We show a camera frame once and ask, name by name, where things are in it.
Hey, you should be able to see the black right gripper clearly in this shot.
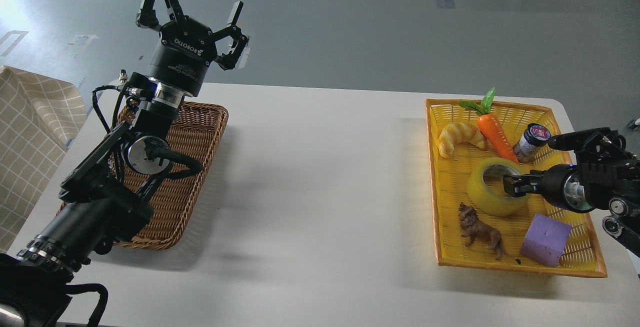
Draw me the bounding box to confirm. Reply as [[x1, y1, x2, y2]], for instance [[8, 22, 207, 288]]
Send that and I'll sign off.
[[502, 164, 581, 212]]

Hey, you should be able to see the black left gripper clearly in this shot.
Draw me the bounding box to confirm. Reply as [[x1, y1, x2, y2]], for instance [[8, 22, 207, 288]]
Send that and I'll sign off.
[[135, 0, 250, 97]]

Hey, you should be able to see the yellow tape roll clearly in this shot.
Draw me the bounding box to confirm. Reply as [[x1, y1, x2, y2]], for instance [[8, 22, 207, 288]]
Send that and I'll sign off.
[[466, 157, 531, 217]]

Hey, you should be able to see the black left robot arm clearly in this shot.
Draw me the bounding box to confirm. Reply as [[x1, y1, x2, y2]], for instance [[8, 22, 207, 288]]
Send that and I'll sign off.
[[1, 0, 249, 327]]

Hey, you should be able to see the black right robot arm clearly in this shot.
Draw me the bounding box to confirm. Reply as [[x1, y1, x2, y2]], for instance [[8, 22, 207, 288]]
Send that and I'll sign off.
[[502, 128, 640, 256]]

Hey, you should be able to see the small dark jar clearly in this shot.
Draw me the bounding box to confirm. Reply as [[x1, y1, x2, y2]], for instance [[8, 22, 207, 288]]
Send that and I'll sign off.
[[513, 123, 552, 164]]

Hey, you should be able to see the yellow plastic basket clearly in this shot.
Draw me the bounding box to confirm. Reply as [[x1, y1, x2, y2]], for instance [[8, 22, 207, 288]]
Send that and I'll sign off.
[[425, 98, 607, 279]]

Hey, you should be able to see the brown toy lion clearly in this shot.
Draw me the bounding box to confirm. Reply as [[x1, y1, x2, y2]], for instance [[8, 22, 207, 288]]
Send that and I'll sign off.
[[457, 202, 508, 261]]

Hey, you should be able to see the purple foam block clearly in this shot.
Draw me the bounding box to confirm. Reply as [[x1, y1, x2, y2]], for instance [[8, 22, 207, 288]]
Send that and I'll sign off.
[[519, 213, 572, 268]]

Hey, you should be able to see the orange toy carrot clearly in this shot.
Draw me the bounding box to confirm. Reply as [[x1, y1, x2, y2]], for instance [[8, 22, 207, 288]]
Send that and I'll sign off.
[[458, 87, 519, 164]]

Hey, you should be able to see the toy croissant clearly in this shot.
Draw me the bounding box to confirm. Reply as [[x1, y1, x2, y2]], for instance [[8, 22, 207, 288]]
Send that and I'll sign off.
[[437, 122, 488, 158]]

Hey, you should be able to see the brown wicker basket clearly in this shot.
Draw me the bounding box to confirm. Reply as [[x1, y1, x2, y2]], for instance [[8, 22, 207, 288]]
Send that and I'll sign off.
[[35, 97, 228, 257]]

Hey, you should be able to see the beige checkered cloth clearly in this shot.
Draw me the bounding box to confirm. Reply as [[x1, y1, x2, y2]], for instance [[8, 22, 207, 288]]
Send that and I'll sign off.
[[0, 65, 87, 253]]

